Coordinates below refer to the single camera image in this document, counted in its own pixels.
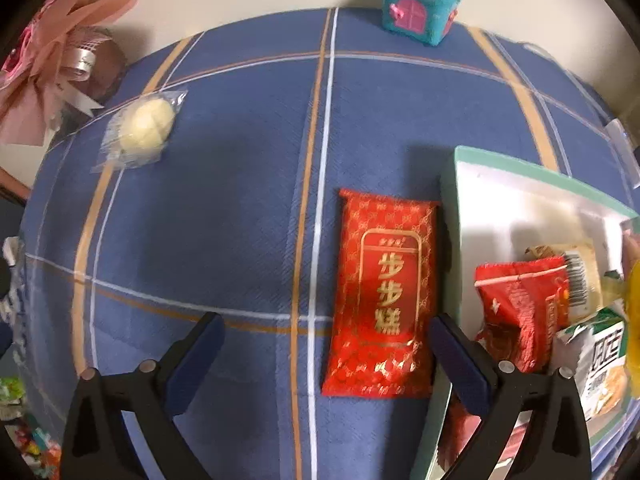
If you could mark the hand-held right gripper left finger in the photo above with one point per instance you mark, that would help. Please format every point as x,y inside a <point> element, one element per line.
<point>192,365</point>

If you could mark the white power strip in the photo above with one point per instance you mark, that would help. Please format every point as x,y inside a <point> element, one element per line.
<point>620,137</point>

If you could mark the cream and orange packet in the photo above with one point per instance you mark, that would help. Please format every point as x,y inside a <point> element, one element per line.
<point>580,270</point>

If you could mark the green-rimmed white box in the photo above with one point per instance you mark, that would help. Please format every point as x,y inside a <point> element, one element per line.
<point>510,200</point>

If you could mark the yellow packet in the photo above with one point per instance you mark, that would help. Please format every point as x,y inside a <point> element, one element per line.
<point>632,300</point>

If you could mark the red and gold long packet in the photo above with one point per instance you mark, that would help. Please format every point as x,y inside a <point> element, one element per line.
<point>380,280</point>

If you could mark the blue plaid tablecloth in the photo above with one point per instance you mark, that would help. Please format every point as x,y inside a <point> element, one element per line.
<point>225,210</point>

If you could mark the blue and white wrapper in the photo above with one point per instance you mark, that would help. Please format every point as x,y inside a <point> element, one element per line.
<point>10,305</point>

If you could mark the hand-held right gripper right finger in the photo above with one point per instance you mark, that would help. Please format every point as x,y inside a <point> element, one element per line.
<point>460,365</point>

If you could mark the pink rose bouquet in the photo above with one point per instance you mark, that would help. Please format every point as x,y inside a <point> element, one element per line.
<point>45,35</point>

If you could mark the small red packet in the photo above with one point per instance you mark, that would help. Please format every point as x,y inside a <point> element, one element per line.
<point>460,435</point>

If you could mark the green and white packet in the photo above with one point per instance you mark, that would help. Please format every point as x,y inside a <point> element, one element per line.
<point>600,360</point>

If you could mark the red snack packet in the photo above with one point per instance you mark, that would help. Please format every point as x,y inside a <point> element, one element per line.
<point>520,305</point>

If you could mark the teal house-shaped box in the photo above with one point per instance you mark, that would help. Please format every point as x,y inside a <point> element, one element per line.
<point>420,10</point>

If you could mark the colourful clutter pile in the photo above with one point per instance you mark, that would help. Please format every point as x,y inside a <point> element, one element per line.
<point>20,400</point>

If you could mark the clear-wrapped white pastry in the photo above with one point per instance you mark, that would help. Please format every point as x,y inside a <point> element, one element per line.
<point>145,125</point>

